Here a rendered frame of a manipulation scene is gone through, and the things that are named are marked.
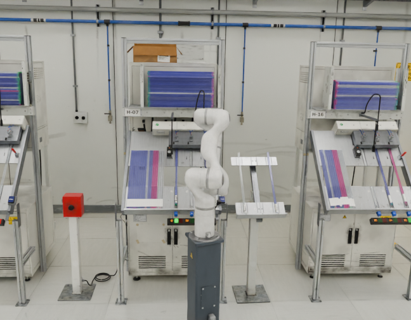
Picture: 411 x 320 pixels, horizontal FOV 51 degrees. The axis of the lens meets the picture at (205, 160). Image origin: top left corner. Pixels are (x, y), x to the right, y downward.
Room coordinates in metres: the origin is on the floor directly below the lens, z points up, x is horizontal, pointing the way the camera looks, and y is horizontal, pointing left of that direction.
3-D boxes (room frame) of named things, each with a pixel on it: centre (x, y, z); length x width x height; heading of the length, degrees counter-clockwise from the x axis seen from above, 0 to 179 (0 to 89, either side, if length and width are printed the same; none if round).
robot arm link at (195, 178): (2.49, 0.03, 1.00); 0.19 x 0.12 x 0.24; 79
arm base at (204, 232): (2.49, 0.00, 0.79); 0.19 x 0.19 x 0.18
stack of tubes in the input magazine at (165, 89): (3.40, 0.20, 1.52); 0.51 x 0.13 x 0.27; 93
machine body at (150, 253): (3.52, 0.27, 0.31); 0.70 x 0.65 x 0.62; 93
